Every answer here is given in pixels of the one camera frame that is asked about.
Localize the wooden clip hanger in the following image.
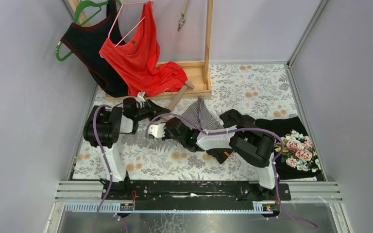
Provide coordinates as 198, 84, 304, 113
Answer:
166, 81, 195, 113

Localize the wooden clothes rack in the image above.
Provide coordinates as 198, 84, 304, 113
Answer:
63, 0, 213, 102

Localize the black floral garment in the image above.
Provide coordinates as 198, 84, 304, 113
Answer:
254, 116, 322, 180

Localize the grey striped underwear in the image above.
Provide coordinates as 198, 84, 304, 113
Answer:
180, 97, 223, 130

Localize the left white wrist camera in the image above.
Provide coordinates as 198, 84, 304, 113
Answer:
136, 91, 146, 102

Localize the dark tank top red trim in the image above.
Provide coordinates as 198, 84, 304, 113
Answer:
60, 0, 128, 98

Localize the black underwear orange trim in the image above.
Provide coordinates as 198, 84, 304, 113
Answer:
206, 109, 255, 164

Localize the green plastic hanger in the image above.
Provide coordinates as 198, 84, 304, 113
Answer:
55, 0, 121, 62

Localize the pink wire hanger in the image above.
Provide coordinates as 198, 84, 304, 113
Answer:
108, 0, 153, 48

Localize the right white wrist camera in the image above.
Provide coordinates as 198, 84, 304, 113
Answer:
147, 123, 165, 138

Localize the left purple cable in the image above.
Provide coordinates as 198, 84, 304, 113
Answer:
91, 102, 124, 233

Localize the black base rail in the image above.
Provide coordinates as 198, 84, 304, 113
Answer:
100, 179, 291, 211

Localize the purple cable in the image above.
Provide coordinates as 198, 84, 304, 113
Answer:
91, 102, 124, 233
145, 112, 319, 231

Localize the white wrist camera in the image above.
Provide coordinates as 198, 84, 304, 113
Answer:
136, 91, 146, 102
147, 123, 165, 138

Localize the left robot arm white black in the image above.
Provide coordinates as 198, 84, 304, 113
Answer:
83, 98, 171, 182

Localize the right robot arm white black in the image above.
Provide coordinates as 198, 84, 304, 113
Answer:
159, 117, 276, 189

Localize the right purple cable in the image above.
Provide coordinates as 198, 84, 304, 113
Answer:
145, 112, 319, 231

